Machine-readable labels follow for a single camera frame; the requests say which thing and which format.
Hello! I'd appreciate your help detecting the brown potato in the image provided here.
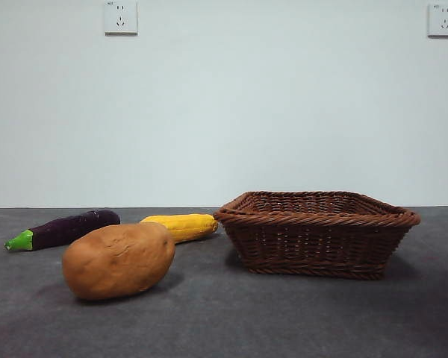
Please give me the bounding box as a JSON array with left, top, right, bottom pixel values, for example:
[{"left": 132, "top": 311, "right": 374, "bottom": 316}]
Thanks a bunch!
[{"left": 62, "top": 222, "right": 176, "bottom": 301}]

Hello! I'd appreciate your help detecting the white wall socket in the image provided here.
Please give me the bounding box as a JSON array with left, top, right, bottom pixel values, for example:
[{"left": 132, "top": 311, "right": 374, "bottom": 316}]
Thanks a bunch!
[
  {"left": 427, "top": 3, "right": 448, "bottom": 38},
  {"left": 104, "top": 1, "right": 139, "bottom": 37}
]

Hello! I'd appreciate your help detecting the yellow corn cob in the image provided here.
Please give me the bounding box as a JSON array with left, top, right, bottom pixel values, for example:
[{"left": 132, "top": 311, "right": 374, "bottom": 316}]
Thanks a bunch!
[{"left": 140, "top": 213, "right": 220, "bottom": 245}]

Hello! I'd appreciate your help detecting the purple eggplant with green stem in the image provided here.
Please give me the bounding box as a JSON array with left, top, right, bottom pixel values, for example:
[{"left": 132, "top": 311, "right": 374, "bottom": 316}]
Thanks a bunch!
[{"left": 4, "top": 209, "right": 121, "bottom": 253}]

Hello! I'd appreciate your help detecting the brown wicker basket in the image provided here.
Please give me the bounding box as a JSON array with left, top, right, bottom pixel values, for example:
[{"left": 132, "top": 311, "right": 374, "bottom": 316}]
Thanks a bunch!
[{"left": 212, "top": 190, "right": 422, "bottom": 280}]

